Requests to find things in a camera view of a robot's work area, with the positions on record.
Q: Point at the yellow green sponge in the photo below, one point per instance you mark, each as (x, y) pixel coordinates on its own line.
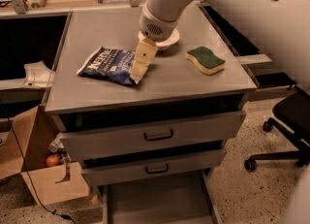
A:
(205, 60)

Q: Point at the crumpled can in box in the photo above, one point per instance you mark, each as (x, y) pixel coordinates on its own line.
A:
(55, 146)

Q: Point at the white curved plastic piece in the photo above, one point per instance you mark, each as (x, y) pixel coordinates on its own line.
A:
(38, 75)

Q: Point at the top grey drawer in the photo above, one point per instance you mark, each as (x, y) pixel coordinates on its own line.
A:
(133, 130)

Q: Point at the bottom grey drawer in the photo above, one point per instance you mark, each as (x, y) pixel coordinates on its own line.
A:
(176, 199)

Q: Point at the blue chip bag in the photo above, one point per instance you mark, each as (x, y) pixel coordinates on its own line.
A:
(110, 64)

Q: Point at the middle grey drawer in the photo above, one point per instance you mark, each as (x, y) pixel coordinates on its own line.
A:
(148, 164)

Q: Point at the grey drawer cabinet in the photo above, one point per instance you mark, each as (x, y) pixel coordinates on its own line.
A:
(170, 77)

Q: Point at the white bowl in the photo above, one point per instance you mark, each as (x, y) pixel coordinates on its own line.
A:
(168, 40)

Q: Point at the grey drawer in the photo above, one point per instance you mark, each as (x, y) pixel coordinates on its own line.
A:
(148, 164)
(176, 199)
(133, 130)

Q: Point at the orange fruit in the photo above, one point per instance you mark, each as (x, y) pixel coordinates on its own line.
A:
(53, 160)

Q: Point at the white gripper with vent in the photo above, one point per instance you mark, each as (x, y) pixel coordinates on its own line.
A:
(157, 27)

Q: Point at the black office chair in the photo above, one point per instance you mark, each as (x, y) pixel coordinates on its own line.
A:
(292, 120)

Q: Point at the cardboard box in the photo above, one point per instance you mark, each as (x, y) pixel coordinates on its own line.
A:
(25, 152)

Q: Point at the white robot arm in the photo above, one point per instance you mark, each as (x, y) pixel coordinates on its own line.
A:
(278, 27)

